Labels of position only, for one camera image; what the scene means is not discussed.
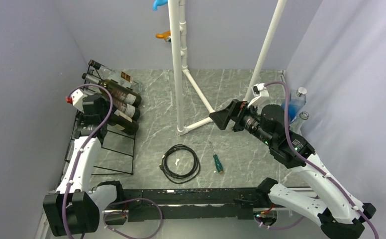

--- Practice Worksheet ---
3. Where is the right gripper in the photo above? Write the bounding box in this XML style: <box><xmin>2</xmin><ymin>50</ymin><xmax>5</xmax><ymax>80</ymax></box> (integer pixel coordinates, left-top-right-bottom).
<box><xmin>209</xmin><ymin>99</ymin><xmax>275</xmax><ymax>146</ymax></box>

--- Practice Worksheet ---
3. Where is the dark green wine bottle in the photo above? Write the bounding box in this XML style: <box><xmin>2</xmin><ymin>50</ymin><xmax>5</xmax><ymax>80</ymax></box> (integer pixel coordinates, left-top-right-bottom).
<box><xmin>82</xmin><ymin>73</ymin><xmax>142</xmax><ymax>108</ymax></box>

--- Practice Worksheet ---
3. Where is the tall dark wine bottle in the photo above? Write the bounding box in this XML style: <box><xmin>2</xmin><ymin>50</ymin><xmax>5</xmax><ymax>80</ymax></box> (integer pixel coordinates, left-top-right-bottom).
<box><xmin>107</xmin><ymin>110</ymin><xmax>139</xmax><ymax>135</ymax></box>

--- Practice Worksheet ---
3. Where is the clear glass liquor bottle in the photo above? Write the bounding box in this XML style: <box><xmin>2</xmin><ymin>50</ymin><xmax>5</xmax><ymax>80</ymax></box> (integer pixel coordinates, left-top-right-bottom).
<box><xmin>88</xmin><ymin>59</ymin><xmax>143</xmax><ymax>93</ymax></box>

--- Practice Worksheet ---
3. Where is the small clear glass bottle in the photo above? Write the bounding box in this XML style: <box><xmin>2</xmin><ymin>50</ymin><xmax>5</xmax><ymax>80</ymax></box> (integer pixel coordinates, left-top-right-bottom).
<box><xmin>289</xmin><ymin>111</ymin><xmax>309</xmax><ymax>135</ymax></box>

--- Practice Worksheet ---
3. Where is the blue glass bottle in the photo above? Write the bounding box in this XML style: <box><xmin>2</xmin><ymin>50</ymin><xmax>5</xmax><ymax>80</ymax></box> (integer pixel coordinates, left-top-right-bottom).
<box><xmin>281</xmin><ymin>87</ymin><xmax>307</xmax><ymax>122</ymax></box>

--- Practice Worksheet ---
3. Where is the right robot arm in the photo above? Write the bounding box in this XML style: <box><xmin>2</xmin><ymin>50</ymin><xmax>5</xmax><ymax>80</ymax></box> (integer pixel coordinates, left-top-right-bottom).
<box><xmin>209</xmin><ymin>100</ymin><xmax>376</xmax><ymax>239</ymax></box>

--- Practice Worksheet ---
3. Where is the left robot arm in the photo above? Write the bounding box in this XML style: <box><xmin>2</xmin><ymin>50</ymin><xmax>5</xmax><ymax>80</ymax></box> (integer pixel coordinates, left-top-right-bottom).
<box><xmin>43</xmin><ymin>94</ymin><xmax>125</xmax><ymax>238</ymax></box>

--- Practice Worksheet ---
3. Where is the orange hook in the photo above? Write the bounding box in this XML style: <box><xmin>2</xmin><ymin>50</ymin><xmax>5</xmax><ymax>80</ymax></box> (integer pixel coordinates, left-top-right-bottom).
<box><xmin>155</xmin><ymin>31</ymin><xmax>171</xmax><ymax>42</ymax></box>

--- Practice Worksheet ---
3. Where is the blue hook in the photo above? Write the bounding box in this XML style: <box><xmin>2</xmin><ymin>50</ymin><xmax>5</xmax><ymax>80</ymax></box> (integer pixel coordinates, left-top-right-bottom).
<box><xmin>153</xmin><ymin>0</ymin><xmax>168</xmax><ymax>11</ymax></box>

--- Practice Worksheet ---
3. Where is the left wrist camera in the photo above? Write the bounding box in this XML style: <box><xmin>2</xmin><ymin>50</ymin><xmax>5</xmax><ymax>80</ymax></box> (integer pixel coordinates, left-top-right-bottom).
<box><xmin>66</xmin><ymin>89</ymin><xmax>88</xmax><ymax>112</ymax></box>

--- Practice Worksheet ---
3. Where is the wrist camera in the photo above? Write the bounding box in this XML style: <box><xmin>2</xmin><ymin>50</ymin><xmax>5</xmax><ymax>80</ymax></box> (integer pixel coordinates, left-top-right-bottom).
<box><xmin>66</xmin><ymin>89</ymin><xmax>88</xmax><ymax>112</ymax></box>
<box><xmin>247</xmin><ymin>83</ymin><xmax>269</xmax><ymax>109</ymax></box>

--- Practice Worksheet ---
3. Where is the black wire wine rack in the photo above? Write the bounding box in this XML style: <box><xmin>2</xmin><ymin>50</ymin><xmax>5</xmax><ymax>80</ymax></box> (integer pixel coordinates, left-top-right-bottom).
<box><xmin>63</xmin><ymin>64</ymin><xmax>144</xmax><ymax>176</ymax></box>

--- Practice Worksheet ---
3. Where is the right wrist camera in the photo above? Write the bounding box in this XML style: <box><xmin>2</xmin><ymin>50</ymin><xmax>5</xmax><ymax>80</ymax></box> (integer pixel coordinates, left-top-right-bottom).
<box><xmin>247</xmin><ymin>83</ymin><xmax>269</xmax><ymax>109</ymax></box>

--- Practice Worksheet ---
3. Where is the green handled screwdriver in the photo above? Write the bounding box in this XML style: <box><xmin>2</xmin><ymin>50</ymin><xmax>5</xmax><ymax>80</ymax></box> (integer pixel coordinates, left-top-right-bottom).
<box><xmin>209</xmin><ymin>142</ymin><xmax>223</xmax><ymax>174</ymax></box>

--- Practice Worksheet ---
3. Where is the coiled black cable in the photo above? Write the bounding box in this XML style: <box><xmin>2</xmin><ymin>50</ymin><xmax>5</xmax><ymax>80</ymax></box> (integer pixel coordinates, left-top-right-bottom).
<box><xmin>160</xmin><ymin>144</ymin><xmax>201</xmax><ymax>184</ymax></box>

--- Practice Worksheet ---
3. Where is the white PVC pipe frame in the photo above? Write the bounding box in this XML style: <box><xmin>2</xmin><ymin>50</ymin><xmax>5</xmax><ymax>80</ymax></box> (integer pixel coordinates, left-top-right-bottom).
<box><xmin>166</xmin><ymin>0</ymin><xmax>288</xmax><ymax>135</ymax></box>

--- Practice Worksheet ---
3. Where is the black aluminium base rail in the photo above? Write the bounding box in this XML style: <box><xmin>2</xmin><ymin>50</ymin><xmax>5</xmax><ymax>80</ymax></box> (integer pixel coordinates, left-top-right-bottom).
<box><xmin>43</xmin><ymin>187</ymin><xmax>315</xmax><ymax>225</ymax></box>

